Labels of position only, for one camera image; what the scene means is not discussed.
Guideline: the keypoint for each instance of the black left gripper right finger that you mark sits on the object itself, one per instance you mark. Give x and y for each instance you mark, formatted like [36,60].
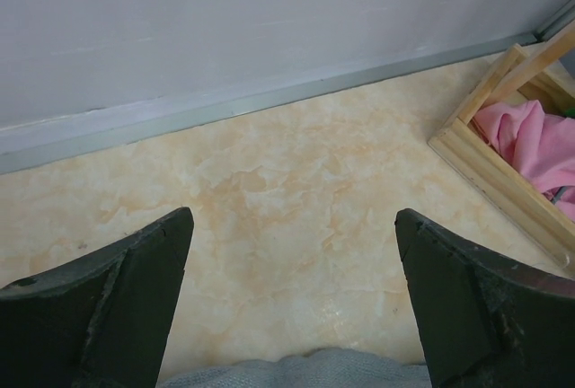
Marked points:
[484,319]

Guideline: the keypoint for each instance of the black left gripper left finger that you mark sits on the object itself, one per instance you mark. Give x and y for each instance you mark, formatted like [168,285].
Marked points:
[101,320]

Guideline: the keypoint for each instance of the grey-blue pillowcase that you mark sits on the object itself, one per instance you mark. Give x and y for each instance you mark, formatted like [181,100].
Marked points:
[327,367]

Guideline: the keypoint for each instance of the pink shirt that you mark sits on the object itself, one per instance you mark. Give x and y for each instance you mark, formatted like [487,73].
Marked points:
[538,145]

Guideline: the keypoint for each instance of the green tank top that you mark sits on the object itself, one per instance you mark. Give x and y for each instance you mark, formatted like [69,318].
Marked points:
[569,113]

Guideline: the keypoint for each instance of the wooden clothes rack frame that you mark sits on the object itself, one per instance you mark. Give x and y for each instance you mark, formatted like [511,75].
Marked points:
[514,77]

